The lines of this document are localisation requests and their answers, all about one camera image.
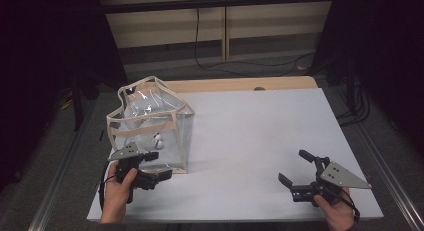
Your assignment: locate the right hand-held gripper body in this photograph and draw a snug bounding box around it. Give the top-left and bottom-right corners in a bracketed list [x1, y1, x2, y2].
[289, 160, 372, 207]

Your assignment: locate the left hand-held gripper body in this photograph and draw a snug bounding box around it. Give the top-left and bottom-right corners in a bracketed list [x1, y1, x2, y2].
[110, 141, 160, 191]

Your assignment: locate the clear plastic bag beige trim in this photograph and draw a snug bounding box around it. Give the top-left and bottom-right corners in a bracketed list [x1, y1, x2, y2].
[105, 75, 196, 175]

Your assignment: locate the person's right hand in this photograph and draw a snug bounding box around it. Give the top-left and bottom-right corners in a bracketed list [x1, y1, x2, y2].
[313, 187, 357, 231]

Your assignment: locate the person's left hand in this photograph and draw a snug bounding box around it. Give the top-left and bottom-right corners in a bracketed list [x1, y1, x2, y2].
[101, 162, 138, 211]

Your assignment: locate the black metal stand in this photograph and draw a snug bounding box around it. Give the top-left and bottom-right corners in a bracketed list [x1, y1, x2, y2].
[346, 54, 358, 117]
[71, 70, 84, 132]

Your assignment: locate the dark curtain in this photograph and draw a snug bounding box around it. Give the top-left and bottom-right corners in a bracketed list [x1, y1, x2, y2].
[311, 0, 424, 155]
[0, 0, 129, 192]

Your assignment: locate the right hand-held gripper black cable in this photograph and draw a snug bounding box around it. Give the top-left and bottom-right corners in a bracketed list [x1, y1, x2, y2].
[323, 186, 362, 224]

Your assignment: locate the hand-held gripper black cable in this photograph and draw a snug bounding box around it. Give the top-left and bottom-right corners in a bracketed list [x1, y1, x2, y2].
[323, 186, 362, 224]
[98, 159, 116, 214]

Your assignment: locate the aluminium floor rail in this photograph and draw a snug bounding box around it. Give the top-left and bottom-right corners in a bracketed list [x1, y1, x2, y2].
[28, 100, 98, 231]
[353, 124, 424, 231]

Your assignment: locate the left hand-held gripper black cable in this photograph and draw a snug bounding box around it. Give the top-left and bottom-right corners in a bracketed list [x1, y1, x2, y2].
[98, 159, 116, 214]

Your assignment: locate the black cable bundle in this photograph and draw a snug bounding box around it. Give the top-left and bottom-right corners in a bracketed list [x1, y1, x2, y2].
[334, 82, 372, 128]

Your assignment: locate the black power cable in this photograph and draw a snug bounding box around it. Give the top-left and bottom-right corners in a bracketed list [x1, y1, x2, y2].
[194, 0, 316, 78]

